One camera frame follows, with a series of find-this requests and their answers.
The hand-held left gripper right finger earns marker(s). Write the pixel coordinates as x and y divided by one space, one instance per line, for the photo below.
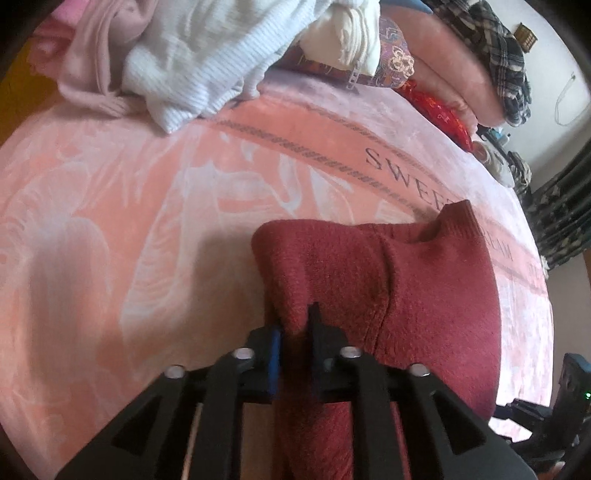
315 369

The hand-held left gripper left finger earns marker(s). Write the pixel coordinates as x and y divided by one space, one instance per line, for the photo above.
276 360

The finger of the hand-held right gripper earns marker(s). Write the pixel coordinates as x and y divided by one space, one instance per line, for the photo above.
526 414

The dark red knit sweater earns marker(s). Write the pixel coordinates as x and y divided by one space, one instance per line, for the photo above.
415 300

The dark camouflage curtain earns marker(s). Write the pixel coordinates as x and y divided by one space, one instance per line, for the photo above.
563 217

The pink patterned blanket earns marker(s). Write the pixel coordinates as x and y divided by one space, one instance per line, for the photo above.
138 207

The dark patterned cloth pile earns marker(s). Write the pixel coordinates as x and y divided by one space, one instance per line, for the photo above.
521 175

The pale shoe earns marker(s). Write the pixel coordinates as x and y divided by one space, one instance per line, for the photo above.
496 166

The pale blue knit garment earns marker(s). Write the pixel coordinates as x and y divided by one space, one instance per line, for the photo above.
194 60

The purple patterned cushion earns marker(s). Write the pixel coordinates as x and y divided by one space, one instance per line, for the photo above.
395 55

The cream white garment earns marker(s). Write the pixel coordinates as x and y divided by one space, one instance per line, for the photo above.
341 37

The folded pink quilt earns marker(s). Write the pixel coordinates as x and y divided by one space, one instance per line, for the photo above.
448 60

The light pink garment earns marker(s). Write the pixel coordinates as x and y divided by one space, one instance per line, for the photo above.
92 60

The dark plaid cloth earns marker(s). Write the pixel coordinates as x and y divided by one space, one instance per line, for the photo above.
503 55

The bright pink cloth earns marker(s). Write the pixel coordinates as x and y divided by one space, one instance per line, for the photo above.
64 14

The small wooden wall ornament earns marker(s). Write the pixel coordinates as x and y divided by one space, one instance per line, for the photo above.
525 36

